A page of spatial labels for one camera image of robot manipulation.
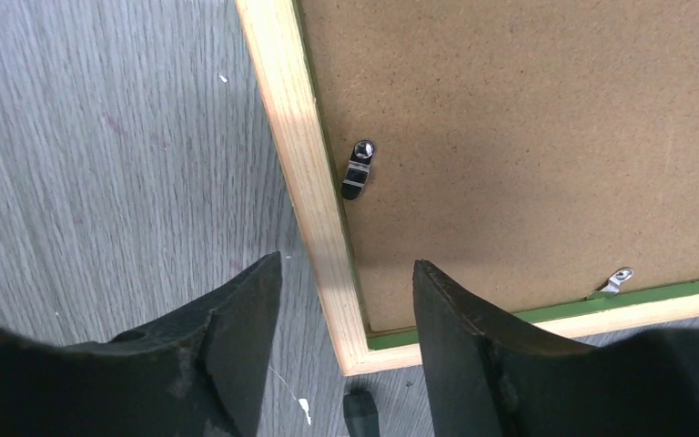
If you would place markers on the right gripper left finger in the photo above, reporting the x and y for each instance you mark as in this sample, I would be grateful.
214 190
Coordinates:
200 370

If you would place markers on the brown backing board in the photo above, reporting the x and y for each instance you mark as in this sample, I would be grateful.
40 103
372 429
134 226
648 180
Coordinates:
527 148

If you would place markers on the wooden picture frame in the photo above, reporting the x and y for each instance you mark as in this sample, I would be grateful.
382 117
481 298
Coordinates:
278 53

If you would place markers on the metal turn clip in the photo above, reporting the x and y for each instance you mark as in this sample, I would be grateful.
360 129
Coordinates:
612 286
358 170

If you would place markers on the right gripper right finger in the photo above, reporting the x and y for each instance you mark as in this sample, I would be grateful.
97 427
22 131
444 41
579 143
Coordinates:
489 373

